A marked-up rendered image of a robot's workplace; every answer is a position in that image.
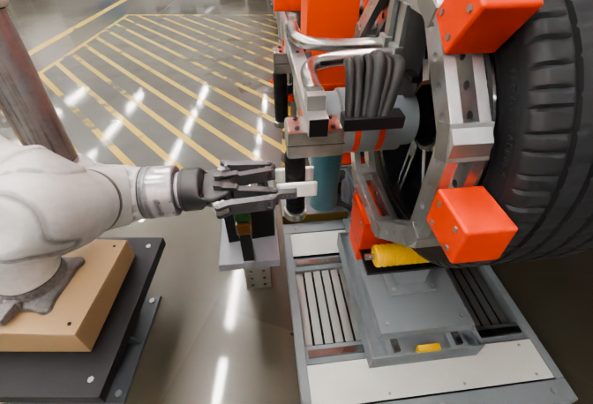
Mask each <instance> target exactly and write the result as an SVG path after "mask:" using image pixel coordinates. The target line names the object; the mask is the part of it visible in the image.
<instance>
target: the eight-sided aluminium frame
mask: <svg viewBox="0 0 593 404"><path fill-rule="evenodd" d="M400 1H401V2H406V3H407V4H410V8H411V9H413V10H414V11H416V12H418V13H420V14H421V15H422V17H423V19H424V28H425V36H426V44H427V52H428V60H429V68H430V76H431V84H432V99H433V107H434V115H435V124H436V132H437V133H436V142H435V147H434V150H433V153H432V157H431V160H430V163H429V166H428V169H427V171H426V174H425V177H424V181H423V184H422V187H421V190H420V192H419V195H418V198H417V202H416V205H415V208H414V211H413V214H412V216H411V219H410V221H408V220H400V219H399V218H398V216H397V214H396V212H395V210H394V208H393V206H392V204H391V202H390V200H389V197H388V196H387V193H386V191H385V189H384V187H383V185H382V183H381V181H380V179H379V176H378V173H377V169H376V166H375V157H374V151H367V152H364V160H365V164H361V155H360V152H354V153H351V163H352V169H351V173H352V177H353V181H354V185H355V186H357V191H358V194H359V196H360V198H361V201H362V203H363V206H364V210H365V212H366V215H367V217H368V220H369V222H370V224H371V230H372V232H373V234H374V235H375V237H377V238H378V239H384V240H388V241H390V242H394V243H399V244H402V245H406V247H407V248H409V247H412V248H423V247H432V246H441V245H440V243H439V241H438V239H437V237H436V236H435V235H434V233H433V231H432V228H431V227H430V225H429V223H428V221H427V216H428V214H429V212H430V209H431V207H432V203H433V200H434V198H435V196H436V193H437V191H438V190H439V189H449V188H461V187H472V186H474V185H475V182H476V180H477V178H478V176H479V174H480V172H481V170H482V168H483V166H484V163H485V161H488V160H489V159H490V153H491V149H492V146H493V144H494V137H493V130H494V124H495V122H493V121H492V117H491V110H490V102H489V95H488V88H487V81H486V74H485V67H484V53H478V54H457V55H446V54H445V52H444V49H443V45H442V41H441V38H440V33H439V26H438V22H437V18H436V12H437V10H438V8H439V7H440V6H441V4H442V3H443V1H444V0H400ZM388 5H389V0H369V1H368V3H367V5H366V6H365V8H364V11H363V14H362V16H361V18H360V19H359V21H358V22H357V24H356V28H355V32H354V36H353V38H361V37H379V33H380V32H385V26H386V21H387V11H388ZM368 183H370V184H371V187H372V191H373V194H374V197H375V199H376V201H377V203H378V206H379V209H380V211H381V213H382V215H383V216H380V214H379V210H378V208H377V207H376V204H375V202H374V199H373V197H372V194H371V192H370V190H369V187H368V185H367V184H368Z"/></svg>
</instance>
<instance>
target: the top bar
mask: <svg viewBox="0 0 593 404"><path fill-rule="evenodd" d="M284 44H285V48H286V51H287V55H288V59H289V65H290V68H291V71H292V75H293V79H294V82H295V86H296V92H297V96H298V99H299V103H300V107H301V110H302V113H303V117H304V123H305V127H306V130H307V134H308V137H309V138H313V137H327V135H328V125H329V117H328V115H327V111H326V110H321V111H307V110H306V106H305V104H304V86H303V83H302V80H301V76H300V71H301V67H302V65H303V63H304V62H305V61H306V60H307V58H306V55H305V53H304V49H302V48H299V47H298V46H296V45H295V44H293V43H292V42H291V40H290V39H289V38H286V34H285V31H284Z"/></svg>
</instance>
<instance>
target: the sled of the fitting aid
mask: <svg viewBox="0 0 593 404"><path fill-rule="evenodd" d="M337 247H338V250H339V253H340V257H341V261H342V267H343V271H344V273H345V277H346V281H347V284H348V288H349V294H350V298H351V301H352V304H353V308H354V312H355V315H356V319H357V324H358V328H359V332H360V335H361V339H362V342H363V346H364V352H365V355H366V359H367V363H368V366H369V369H370V368H378V367H385V366H392V365H399V364H406V363H420V362H427V361H434V360H441V359H448V358H456V357H463V356H470V355H477V354H478V353H479V352H480V350H481V349H482V348H483V347H484V346H485V344H484V342H483V340H482V338H481V336H480V334H479V333H478V331H477V329H476V327H475V325H473V326H472V327H471V328H470V330H465V331H457V332H450V333H435V334H427V335H419V336H412V337H404V338H397V339H389V340H379V339H378V335H377V333H376V330H375V326H374V324H373V320H372V315H371V312H370V309H369V306H368V303H367V300H366V297H365V293H364V288H363V285H362V282H361V279H360V276H359V273H358V270H357V265H356V261H355V259H354V255H353V252H352V249H351V246H350V243H349V231H347V232H338V238H337Z"/></svg>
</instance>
